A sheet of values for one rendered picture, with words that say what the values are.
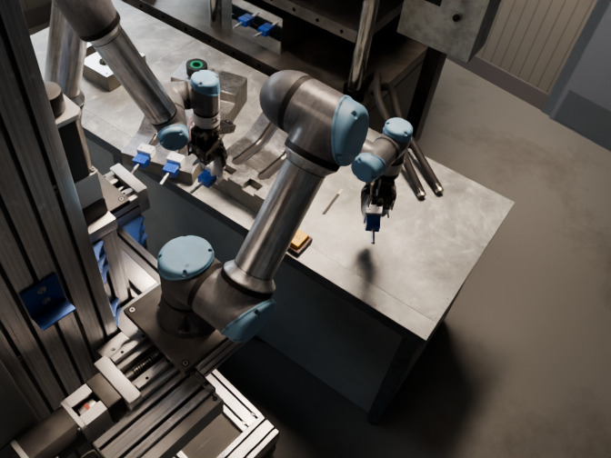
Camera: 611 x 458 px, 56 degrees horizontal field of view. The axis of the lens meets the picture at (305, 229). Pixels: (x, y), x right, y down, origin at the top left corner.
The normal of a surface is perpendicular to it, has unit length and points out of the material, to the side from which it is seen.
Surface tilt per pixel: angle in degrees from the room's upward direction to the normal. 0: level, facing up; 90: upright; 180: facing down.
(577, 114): 90
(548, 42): 90
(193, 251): 7
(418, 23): 90
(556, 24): 90
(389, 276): 0
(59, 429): 0
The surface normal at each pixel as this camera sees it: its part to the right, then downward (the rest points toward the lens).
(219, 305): -0.45, 0.00
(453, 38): -0.57, 0.59
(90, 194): 0.73, 0.57
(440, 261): 0.10, -0.64
